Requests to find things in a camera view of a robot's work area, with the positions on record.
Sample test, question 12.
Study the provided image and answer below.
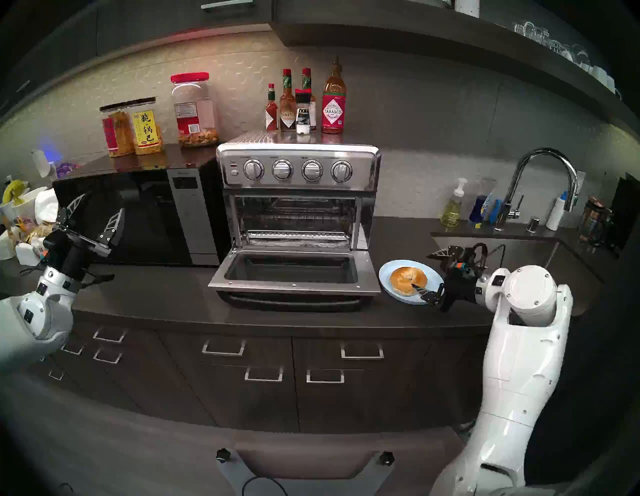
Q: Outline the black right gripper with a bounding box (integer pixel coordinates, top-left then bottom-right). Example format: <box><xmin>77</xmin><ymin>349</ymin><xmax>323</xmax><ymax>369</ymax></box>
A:
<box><xmin>411</xmin><ymin>245</ymin><xmax>488</xmax><ymax>313</ymax></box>

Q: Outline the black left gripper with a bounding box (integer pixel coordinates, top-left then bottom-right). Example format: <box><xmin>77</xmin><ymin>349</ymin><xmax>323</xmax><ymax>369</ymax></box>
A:
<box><xmin>44</xmin><ymin>194</ymin><xmax>125</xmax><ymax>293</ymax></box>

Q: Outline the golden brown bagel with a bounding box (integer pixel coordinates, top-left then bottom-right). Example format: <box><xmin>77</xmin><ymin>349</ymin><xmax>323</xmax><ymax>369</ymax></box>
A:
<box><xmin>390</xmin><ymin>266</ymin><xmax>428</xmax><ymax>297</ymax></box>

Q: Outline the glass toaster oven door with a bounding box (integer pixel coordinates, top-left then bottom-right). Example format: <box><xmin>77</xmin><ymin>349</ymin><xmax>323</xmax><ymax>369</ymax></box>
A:
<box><xmin>207</xmin><ymin>248</ymin><xmax>382</xmax><ymax>313</ymax></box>

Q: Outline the stainless steel toaster oven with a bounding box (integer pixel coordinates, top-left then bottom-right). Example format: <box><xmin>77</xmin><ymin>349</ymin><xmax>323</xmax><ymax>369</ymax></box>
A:
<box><xmin>216</xmin><ymin>131</ymin><xmax>382</xmax><ymax>253</ymax></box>

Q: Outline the white upright tissue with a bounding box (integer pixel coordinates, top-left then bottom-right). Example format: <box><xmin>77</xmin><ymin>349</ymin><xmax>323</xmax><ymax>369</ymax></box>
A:
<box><xmin>34</xmin><ymin>189</ymin><xmax>61</xmax><ymax>223</ymax></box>

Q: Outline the clear bag of bread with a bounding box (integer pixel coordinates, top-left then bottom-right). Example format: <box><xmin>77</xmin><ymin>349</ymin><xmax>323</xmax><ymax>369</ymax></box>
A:
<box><xmin>25</xmin><ymin>222</ymin><xmax>56</xmax><ymax>243</ymax></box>

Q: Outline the light blue plate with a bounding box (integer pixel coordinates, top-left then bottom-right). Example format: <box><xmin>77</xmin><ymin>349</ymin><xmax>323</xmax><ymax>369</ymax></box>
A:
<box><xmin>378</xmin><ymin>259</ymin><xmax>445</xmax><ymax>306</ymax></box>

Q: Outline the yellow soap pump bottle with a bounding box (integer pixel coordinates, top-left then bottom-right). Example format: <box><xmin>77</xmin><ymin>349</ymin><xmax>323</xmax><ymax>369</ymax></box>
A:
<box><xmin>440</xmin><ymin>177</ymin><xmax>468</xmax><ymax>228</ymax></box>

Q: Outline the white bowl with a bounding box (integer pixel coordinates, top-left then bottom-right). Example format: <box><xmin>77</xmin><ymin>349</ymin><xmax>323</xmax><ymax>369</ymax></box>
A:
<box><xmin>0</xmin><ymin>187</ymin><xmax>48</xmax><ymax>223</ymax></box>

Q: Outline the black Panasonic microwave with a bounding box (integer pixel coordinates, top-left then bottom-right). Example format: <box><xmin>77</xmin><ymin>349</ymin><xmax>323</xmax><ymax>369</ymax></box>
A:
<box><xmin>52</xmin><ymin>160</ymin><xmax>226</xmax><ymax>267</ymax></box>

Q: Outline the blue dish soap bottle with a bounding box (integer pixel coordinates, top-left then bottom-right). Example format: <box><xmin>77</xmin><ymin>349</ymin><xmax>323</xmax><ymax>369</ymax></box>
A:
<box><xmin>469</xmin><ymin>194</ymin><xmax>493</xmax><ymax>224</ymax></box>

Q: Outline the yellow banana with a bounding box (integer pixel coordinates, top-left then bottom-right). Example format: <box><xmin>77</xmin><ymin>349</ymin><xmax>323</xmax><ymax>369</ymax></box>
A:
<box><xmin>2</xmin><ymin>180</ymin><xmax>30</xmax><ymax>206</ymax></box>

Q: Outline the snack jar red label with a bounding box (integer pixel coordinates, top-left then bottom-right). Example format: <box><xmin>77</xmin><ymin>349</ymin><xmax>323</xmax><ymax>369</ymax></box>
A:
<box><xmin>99</xmin><ymin>102</ymin><xmax>136</xmax><ymax>158</ymax></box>

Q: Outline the snack jar yellow label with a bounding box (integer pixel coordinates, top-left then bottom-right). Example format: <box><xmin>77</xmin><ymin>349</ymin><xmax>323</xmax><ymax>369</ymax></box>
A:
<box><xmin>127</xmin><ymin>97</ymin><xmax>165</xmax><ymax>156</ymax></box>

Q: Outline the white bottle blue cap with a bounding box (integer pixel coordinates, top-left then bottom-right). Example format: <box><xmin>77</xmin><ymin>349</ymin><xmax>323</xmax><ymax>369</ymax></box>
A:
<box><xmin>546</xmin><ymin>191</ymin><xmax>569</xmax><ymax>232</ymax></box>

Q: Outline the stainless steel sink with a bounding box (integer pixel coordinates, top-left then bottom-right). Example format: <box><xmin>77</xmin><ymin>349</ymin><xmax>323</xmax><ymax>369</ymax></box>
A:
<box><xmin>431</xmin><ymin>232</ymin><xmax>603</xmax><ymax>321</ymax></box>

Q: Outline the clear jar red lid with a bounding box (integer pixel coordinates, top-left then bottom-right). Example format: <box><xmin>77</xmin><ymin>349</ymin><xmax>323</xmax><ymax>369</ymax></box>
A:
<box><xmin>170</xmin><ymin>72</ymin><xmax>220</xmax><ymax>148</ymax></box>

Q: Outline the glass copper French press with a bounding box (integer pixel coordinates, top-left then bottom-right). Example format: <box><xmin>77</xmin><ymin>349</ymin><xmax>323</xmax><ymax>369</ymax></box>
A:
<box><xmin>577</xmin><ymin>196</ymin><xmax>608</xmax><ymax>245</ymax></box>

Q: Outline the chrome gooseneck faucet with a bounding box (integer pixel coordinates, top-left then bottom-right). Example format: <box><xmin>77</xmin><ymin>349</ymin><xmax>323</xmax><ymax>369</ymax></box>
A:
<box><xmin>494</xmin><ymin>148</ymin><xmax>580</xmax><ymax>232</ymax></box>

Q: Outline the large orange Tabasco bottle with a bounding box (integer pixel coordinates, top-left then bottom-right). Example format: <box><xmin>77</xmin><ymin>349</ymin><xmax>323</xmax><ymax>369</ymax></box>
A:
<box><xmin>321</xmin><ymin>55</ymin><xmax>347</xmax><ymax>135</ymax></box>

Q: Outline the black coffee machine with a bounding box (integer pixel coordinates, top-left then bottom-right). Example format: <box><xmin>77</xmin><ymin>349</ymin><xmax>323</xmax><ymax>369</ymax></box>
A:
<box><xmin>607</xmin><ymin>172</ymin><xmax>640</xmax><ymax>253</ymax></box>

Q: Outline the small red hot sauce bottle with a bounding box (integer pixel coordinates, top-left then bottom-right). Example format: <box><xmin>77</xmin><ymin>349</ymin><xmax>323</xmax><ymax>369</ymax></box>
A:
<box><xmin>265</xmin><ymin>83</ymin><xmax>279</xmax><ymax>132</ymax></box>

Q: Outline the medium Tabasco sauce bottle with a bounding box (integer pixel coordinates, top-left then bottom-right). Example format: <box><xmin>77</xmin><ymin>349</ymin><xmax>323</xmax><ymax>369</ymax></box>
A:
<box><xmin>279</xmin><ymin>69</ymin><xmax>297</xmax><ymax>132</ymax></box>
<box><xmin>301</xmin><ymin>68</ymin><xmax>317</xmax><ymax>132</ymax></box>

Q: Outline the dark wood drawer cabinet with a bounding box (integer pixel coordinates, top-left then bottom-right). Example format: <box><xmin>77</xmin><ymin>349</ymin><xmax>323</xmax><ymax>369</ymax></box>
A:
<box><xmin>0</xmin><ymin>300</ymin><xmax>491</xmax><ymax>433</ymax></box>

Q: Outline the grey robot mounting plate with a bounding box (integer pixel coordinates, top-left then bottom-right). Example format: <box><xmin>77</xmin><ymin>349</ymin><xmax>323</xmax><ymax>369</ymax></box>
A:
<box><xmin>216</xmin><ymin>449</ymin><xmax>396</xmax><ymax>496</ymax></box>

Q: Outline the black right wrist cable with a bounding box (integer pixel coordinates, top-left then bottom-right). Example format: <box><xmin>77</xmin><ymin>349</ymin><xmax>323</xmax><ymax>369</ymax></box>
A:
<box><xmin>470</xmin><ymin>242</ymin><xmax>507</xmax><ymax>271</ymax></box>

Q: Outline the dark wall cabinet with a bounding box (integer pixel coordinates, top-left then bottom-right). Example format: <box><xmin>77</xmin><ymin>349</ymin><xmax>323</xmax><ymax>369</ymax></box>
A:
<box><xmin>0</xmin><ymin>0</ymin><xmax>275</xmax><ymax>118</ymax></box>

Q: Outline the dark open wall shelf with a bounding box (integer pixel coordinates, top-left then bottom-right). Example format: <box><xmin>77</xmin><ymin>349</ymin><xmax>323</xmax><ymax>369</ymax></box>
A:
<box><xmin>270</xmin><ymin>0</ymin><xmax>640</xmax><ymax>136</ymax></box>

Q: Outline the silver wall cabinet handle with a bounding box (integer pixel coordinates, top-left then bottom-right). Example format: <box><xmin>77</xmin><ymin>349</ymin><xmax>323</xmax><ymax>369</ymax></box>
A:
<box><xmin>200</xmin><ymin>0</ymin><xmax>254</xmax><ymax>12</ymax></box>

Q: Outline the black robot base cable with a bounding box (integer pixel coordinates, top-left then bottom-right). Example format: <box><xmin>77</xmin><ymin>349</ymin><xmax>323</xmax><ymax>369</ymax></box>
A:
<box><xmin>241</xmin><ymin>475</ymin><xmax>289</xmax><ymax>496</ymax></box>

